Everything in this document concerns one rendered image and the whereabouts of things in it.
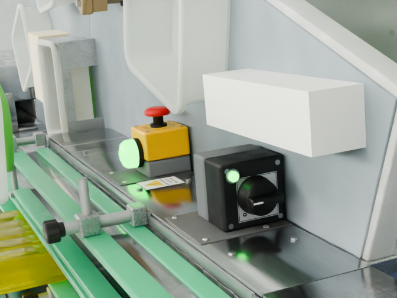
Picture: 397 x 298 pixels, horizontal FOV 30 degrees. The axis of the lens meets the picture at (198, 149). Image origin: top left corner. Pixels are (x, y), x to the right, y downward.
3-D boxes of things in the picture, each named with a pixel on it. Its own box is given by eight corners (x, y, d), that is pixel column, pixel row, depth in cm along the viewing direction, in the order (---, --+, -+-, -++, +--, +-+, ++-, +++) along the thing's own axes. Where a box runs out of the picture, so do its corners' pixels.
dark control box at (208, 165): (257, 203, 94) (197, 216, 91) (254, 142, 92) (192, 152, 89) (290, 220, 87) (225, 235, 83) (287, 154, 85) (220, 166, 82)
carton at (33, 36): (65, 93, 187) (35, 97, 185) (58, 29, 183) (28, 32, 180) (77, 100, 177) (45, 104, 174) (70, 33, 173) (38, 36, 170)
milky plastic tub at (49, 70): (83, 130, 173) (46, 136, 170) (72, 35, 168) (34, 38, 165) (104, 143, 158) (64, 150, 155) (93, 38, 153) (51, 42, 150)
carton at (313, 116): (247, 68, 91) (202, 74, 89) (363, 83, 69) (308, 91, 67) (250, 117, 92) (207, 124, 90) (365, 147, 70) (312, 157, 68)
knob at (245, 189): (273, 209, 85) (288, 216, 82) (238, 216, 84) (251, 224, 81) (270, 171, 84) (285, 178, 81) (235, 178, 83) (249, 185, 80)
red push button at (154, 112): (142, 128, 114) (140, 107, 113) (166, 125, 115) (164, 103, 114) (150, 132, 110) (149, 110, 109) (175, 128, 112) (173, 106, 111)
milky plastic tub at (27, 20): (41, 33, 209) (10, 36, 206) (52, -4, 189) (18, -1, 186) (54, 90, 206) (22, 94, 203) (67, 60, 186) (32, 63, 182)
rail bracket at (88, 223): (143, 218, 98) (42, 238, 93) (137, 164, 96) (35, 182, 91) (153, 226, 94) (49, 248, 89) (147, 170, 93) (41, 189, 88)
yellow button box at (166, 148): (178, 162, 119) (134, 169, 116) (173, 116, 117) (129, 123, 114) (195, 170, 112) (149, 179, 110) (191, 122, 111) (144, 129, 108)
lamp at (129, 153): (136, 164, 115) (117, 167, 114) (133, 135, 114) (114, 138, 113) (145, 169, 111) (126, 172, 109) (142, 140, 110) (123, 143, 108)
